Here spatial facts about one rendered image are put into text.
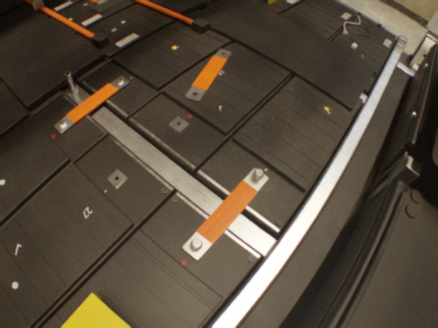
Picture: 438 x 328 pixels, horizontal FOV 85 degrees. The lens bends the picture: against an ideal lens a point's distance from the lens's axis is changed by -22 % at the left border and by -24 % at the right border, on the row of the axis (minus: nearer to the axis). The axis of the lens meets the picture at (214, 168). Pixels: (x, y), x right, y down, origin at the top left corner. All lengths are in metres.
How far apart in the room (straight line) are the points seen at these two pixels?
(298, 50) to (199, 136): 0.31
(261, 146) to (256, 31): 0.31
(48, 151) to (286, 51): 0.48
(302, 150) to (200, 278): 0.24
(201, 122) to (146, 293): 0.27
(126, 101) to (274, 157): 0.26
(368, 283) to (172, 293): 0.21
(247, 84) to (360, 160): 0.24
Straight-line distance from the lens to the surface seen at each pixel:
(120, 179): 0.41
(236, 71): 0.55
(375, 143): 0.57
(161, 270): 0.36
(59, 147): 0.47
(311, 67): 0.61
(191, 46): 0.60
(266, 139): 0.45
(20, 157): 0.49
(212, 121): 0.46
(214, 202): 0.41
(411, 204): 0.36
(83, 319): 0.34
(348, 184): 0.48
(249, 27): 0.68
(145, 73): 0.54
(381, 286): 0.31
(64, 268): 0.38
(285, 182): 0.43
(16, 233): 0.43
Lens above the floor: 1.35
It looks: 58 degrees down
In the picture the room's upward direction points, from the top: 10 degrees clockwise
